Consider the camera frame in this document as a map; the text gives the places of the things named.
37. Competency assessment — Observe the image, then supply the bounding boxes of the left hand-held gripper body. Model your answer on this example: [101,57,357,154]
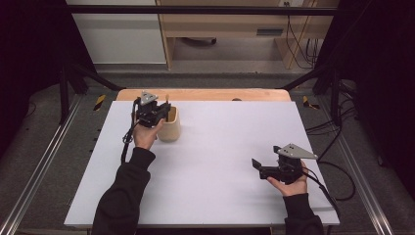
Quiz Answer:
[133,91,164,128]

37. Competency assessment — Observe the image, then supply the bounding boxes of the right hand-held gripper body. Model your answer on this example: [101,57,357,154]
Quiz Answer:
[272,143,319,186]

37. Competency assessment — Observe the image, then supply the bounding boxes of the cream square cup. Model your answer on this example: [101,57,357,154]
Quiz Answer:
[157,106,182,143]

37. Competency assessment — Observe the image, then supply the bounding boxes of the person's right hand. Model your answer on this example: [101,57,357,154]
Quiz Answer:
[266,160,309,198]

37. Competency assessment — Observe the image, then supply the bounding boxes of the person's left hand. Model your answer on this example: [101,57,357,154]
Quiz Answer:
[131,112,166,152]

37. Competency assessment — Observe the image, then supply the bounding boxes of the white table cover sheet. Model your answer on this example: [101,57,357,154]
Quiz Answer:
[64,100,341,227]

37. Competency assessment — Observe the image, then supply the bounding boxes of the yellow-black floor tape marker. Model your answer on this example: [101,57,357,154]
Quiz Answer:
[301,95,321,111]
[93,94,108,112]

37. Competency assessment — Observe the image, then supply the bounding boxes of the grey office chair base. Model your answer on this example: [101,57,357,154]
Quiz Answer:
[180,36,218,46]

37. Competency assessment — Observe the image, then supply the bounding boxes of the white cabinet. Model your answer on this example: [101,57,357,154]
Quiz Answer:
[65,0,167,65]

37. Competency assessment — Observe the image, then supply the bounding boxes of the light wooden desk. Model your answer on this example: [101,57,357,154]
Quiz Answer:
[156,0,341,71]

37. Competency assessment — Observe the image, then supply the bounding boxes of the black curtain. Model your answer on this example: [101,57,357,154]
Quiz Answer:
[0,0,97,158]
[314,0,415,194]

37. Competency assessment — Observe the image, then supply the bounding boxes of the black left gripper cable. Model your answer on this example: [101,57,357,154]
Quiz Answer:
[120,97,142,165]

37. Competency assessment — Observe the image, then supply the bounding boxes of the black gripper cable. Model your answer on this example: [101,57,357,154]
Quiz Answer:
[120,97,142,165]
[302,169,341,218]

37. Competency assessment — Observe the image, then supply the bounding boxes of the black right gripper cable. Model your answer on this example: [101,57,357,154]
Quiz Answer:
[302,169,341,218]

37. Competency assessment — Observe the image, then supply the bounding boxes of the black floor cable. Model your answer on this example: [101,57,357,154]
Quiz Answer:
[316,160,357,202]

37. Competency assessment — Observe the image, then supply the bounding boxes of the aluminium floor rail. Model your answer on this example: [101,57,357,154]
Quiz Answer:
[316,97,396,235]
[0,94,83,235]

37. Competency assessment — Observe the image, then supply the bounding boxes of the black metal frame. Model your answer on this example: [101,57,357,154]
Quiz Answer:
[58,4,345,129]

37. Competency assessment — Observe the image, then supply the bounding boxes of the bundle of black desk cables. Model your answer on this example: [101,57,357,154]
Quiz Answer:
[284,1,322,71]

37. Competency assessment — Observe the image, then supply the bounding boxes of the dark drawer handle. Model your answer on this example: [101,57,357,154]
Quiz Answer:
[255,28,284,37]

